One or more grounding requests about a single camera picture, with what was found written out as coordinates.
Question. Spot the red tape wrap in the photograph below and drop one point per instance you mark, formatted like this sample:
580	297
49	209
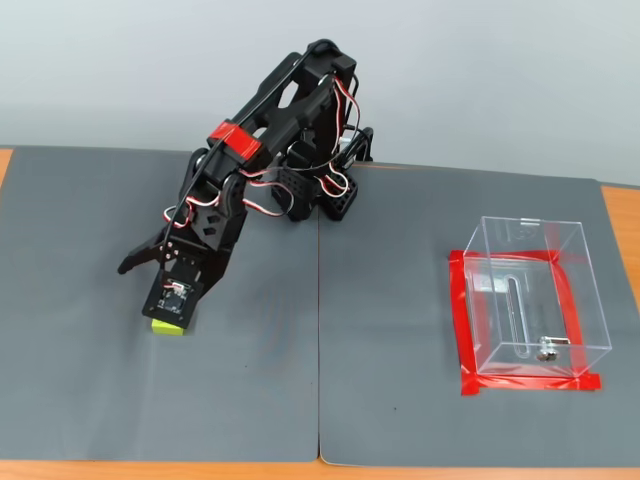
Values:
235	140

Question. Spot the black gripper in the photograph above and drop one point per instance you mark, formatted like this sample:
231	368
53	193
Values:
172	251

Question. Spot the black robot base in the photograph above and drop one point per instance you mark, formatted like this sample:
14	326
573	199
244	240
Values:
295	187

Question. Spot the black wrist camera board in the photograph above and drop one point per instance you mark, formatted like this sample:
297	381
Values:
172	302

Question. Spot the silver metal cam lock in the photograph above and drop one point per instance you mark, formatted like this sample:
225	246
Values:
550	347

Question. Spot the green lego block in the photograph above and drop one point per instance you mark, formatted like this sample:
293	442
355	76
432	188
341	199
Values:
167	329

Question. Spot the transparent acrylic box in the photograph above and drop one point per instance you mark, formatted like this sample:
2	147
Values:
540	310

